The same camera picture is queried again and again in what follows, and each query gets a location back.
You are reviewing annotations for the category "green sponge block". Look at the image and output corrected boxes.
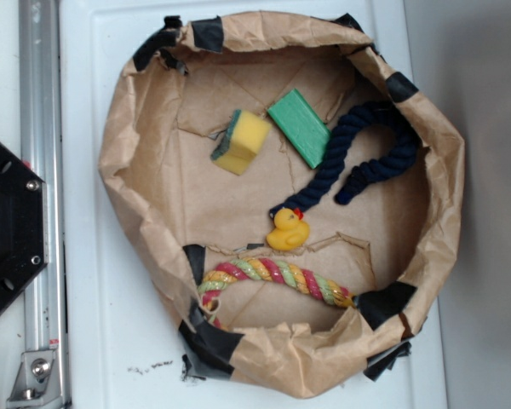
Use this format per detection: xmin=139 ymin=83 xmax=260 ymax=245
xmin=267 ymin=89 xmax=330 ymax=169

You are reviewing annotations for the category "brown paper bin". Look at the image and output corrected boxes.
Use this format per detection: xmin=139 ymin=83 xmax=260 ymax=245
xmin=99 ymin=11 xmax=465 ymax=398

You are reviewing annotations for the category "multicolour braided rope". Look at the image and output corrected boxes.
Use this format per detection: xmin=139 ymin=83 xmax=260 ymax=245
xmin=196 ymin=256 xmax=357 ymax=330

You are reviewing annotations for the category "yellow sponge with green pad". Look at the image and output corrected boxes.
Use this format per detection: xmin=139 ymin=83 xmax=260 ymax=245
xmin=210 ymin=109 xmax=272 ymax=176

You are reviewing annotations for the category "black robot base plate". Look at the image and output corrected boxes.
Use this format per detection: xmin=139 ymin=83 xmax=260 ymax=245
xmin=0 ymin=142 xmax=47 ymax=315

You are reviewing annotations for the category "metal corner bracket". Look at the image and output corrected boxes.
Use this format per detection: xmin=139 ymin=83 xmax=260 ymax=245
xmin=6 ymin=349 xmax=62 ymax=408

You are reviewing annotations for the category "yellow rubber duck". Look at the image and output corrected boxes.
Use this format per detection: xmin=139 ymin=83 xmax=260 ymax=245
xmin=266 ymin=208 xmax=310 ymax=251

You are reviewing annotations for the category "aluminium extrusion rail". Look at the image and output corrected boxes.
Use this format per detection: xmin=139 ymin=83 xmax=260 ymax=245
xmin=19 ymin=1 xmax=72 ymax=408

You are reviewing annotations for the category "dark blue rope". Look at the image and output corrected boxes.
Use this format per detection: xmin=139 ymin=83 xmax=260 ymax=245
xmin=268 ymin=101 xmax=421 ymax=220

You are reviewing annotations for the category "white tray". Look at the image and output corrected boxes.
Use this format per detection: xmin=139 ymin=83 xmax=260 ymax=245
xmin=59 ymin=1 xmax=447 ymax=408

